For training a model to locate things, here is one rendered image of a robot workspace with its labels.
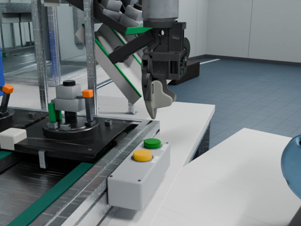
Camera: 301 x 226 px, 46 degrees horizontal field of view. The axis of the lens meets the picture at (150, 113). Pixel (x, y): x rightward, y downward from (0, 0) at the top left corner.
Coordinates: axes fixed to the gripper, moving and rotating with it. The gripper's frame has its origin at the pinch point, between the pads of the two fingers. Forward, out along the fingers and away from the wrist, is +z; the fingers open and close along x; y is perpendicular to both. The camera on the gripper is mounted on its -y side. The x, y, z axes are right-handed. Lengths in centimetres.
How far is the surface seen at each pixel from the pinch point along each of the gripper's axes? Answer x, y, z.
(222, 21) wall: 838, -81, 13
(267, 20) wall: 800, 24, 8
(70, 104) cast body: -0.8, -19.7, -0.6
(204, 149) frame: 71, 2, 37
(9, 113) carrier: 3.0, -40.7, 4.8
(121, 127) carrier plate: 7.3, -10.1, 6.8
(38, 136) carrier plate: -5.0, -26.2, 6.8
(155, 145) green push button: -1.8, 1.7, 6.8
